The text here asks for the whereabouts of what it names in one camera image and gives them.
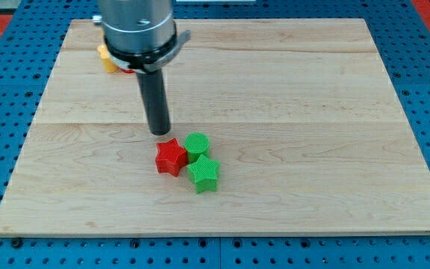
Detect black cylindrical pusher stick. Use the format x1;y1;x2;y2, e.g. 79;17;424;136
137;69;171;135

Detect light wooden board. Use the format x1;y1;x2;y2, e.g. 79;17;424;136
0;19;430;238

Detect green star block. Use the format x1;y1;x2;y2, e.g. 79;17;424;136
187;155;220;194

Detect red star block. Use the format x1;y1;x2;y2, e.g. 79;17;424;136
155;138;188;177

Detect black clamp ring with bracket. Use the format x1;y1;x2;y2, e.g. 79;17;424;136
104;30;191;73

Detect yellow block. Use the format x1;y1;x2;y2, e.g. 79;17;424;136
97;45;119;73

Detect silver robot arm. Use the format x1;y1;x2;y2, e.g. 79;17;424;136
93;0;190;135

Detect green circle block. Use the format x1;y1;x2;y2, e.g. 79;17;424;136
184;132;210;164

